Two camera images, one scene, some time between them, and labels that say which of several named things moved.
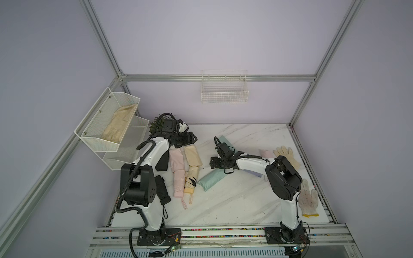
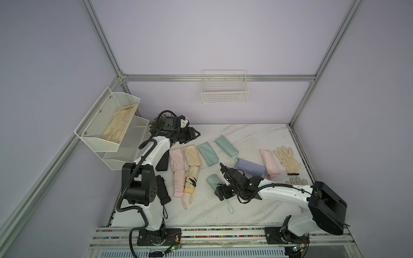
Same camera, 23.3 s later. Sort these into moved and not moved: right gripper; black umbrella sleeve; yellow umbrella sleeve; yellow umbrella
Moved: right gripper
Not moved: black umbrella sleeve; yellow umbrella; yellow umbrella sleeve
